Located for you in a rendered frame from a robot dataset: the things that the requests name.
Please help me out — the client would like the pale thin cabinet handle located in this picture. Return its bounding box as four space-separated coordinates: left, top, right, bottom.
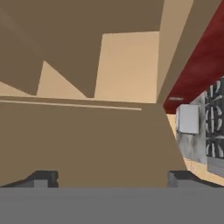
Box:
0 100 143 111

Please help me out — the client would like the dark red panel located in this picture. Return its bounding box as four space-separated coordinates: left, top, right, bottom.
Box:
162 1 224 115

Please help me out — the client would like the brown cabinet door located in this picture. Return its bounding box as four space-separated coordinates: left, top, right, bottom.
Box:
0 95 188 188

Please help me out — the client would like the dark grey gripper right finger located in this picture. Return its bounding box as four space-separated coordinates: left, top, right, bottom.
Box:
166 170 224 188

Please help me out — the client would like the steel hob with black grates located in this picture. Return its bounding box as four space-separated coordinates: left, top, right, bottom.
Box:
203 76 224 178

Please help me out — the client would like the white box appliance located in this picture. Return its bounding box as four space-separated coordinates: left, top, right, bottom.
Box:
175 103 201 136

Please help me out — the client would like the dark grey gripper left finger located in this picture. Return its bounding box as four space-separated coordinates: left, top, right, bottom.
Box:
0 170 60 188

